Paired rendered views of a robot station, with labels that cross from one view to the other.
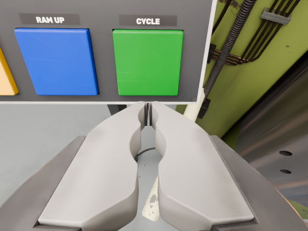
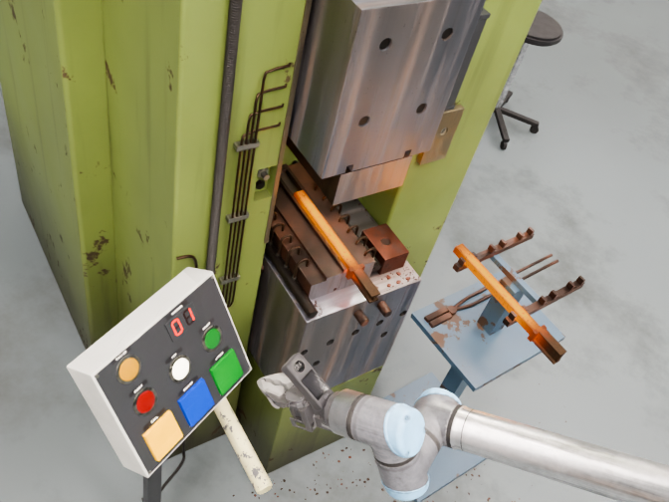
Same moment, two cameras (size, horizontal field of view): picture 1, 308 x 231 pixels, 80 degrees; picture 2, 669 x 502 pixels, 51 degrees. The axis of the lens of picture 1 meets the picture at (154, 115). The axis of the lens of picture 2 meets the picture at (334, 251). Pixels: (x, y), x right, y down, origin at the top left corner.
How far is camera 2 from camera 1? 1.42 m
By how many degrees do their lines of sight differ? 39
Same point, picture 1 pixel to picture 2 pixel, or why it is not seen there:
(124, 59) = (219, 376)
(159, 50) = (229, 363)
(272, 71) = (248, 300)
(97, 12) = (202, 368)
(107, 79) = (214, 392)
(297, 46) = (252, 280)
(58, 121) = not seen: outside the picture
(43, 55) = (191, 402)
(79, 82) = (207, 403)
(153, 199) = (256, 472)
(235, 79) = not seen: hidden behind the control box
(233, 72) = not seen: hidden behind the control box
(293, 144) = (302, 344)
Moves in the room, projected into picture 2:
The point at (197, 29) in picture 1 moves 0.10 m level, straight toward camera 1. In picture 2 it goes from (235, 343) to (261, 376)
